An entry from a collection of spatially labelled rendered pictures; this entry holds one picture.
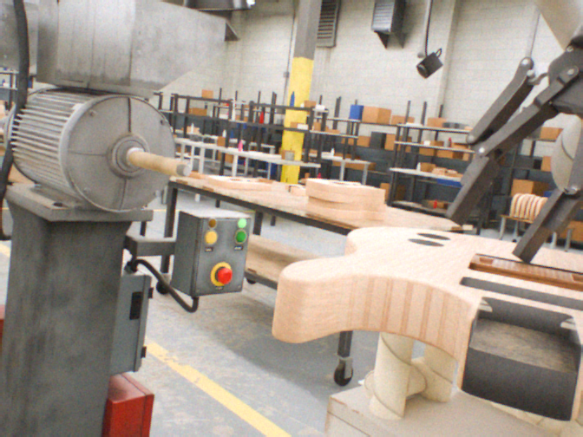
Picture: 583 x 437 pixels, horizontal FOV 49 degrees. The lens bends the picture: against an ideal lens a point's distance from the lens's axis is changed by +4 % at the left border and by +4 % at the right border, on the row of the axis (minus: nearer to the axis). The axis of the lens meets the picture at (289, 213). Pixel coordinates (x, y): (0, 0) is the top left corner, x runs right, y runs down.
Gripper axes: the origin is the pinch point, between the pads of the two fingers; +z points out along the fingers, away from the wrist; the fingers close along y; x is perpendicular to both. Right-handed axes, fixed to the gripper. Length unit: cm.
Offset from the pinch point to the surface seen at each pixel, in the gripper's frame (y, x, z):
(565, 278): -8.5, 1.7, 2.5
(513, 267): -4.8, 2.5, 3.9
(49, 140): 99, -9, 31
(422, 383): -1.8, -2.0, 18.2
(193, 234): 83, -42, 35
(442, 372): -2.1, -3.8, 16.4
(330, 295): -2.9, 21.6, 12.3
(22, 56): 122, -6, 20
